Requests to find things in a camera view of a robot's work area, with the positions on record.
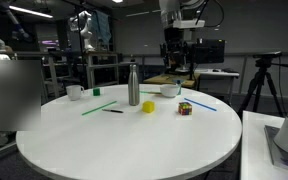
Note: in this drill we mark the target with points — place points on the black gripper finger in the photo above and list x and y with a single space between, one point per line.
166 57
183 58

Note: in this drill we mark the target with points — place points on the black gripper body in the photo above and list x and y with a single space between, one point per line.
176 38

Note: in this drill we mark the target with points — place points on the yellow block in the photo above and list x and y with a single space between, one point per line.
148 107

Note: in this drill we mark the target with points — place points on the wooden table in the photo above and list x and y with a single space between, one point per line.
164 80

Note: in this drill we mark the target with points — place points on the teal hand sanitizer bottle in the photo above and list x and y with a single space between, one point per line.
178 82

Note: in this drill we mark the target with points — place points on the black monitor on stand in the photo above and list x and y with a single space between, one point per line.
209 51

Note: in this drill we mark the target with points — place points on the white bowl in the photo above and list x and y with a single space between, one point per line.
169 90

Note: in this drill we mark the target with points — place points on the white desk with keyboard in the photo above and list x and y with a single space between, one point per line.
217 73

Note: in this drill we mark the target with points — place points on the stainless steel bottle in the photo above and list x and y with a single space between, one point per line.
134 86

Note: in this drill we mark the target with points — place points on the blue straw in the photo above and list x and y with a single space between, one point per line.
200 104

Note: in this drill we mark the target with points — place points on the multicoloured Rubik's cube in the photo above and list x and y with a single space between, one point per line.
185 108

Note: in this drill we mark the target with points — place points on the blue hanging cloth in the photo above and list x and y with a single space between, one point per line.
101 26

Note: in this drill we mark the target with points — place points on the black pen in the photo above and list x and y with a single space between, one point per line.
112 111

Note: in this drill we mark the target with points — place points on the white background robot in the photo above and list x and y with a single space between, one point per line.
85 30

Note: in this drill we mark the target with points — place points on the white mug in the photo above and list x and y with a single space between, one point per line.
74 92

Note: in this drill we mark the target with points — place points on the ceiling light strip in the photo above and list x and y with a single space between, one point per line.
24 10

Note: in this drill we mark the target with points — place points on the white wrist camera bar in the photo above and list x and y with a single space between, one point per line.
188 24

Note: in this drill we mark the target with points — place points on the grey metal frame table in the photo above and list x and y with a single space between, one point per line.
100 66

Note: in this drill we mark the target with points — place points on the black camera tripod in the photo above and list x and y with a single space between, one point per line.
262 80

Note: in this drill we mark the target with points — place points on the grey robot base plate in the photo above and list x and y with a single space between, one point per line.
277 150

